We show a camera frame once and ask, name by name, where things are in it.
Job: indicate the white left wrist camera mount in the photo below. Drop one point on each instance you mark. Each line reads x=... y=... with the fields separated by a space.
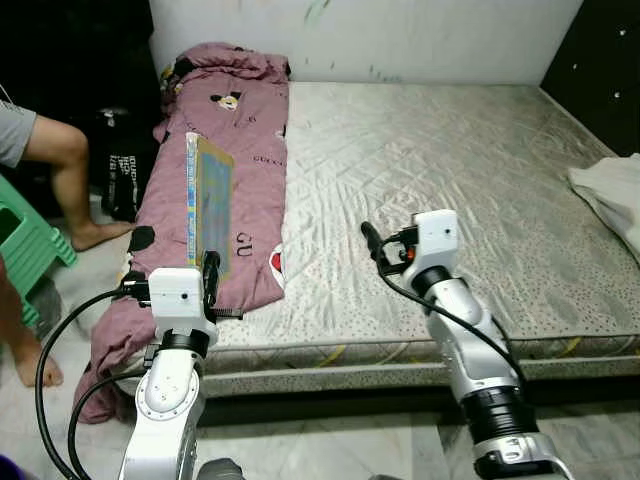
x=180 y=297

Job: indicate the green plastic stool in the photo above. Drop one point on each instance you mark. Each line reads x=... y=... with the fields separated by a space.
x=30 y=250

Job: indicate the black bag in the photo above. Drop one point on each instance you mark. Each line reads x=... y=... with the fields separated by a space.
x=125 y=170

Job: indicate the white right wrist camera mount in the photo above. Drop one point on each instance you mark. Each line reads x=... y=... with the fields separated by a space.
x=437 y=238

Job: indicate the seated person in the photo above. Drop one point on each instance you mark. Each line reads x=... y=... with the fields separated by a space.
x=70 y=170

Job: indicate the grey right robot leg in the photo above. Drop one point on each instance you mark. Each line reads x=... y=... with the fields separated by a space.
x=382 y=476

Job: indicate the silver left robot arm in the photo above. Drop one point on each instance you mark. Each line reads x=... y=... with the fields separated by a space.
x=165 y=410

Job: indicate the blue yellow children's book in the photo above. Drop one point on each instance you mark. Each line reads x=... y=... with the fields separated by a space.
x=212 y=200

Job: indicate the white pillow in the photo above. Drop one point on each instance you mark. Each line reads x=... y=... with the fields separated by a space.
x=615 y=200

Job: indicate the grey robot leg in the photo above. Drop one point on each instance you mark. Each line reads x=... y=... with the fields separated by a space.
x=382 y=476
x=220 y=470

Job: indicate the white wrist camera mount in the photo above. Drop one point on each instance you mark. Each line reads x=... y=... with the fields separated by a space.
x=437 y=238
x=180 y=297

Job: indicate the white quilted mattress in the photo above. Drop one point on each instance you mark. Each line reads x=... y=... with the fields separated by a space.
x=430 y=170

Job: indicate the grey left robot leg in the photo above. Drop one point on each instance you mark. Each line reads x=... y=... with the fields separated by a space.
x=220 y=470

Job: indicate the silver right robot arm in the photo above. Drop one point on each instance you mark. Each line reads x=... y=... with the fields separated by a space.
x=465 y=340

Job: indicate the purple cartoon print blanket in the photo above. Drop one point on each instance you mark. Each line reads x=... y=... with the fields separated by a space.
x=250 y=130

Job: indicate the black tufted headboard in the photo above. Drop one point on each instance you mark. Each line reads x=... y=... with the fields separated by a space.
x=600 y=70

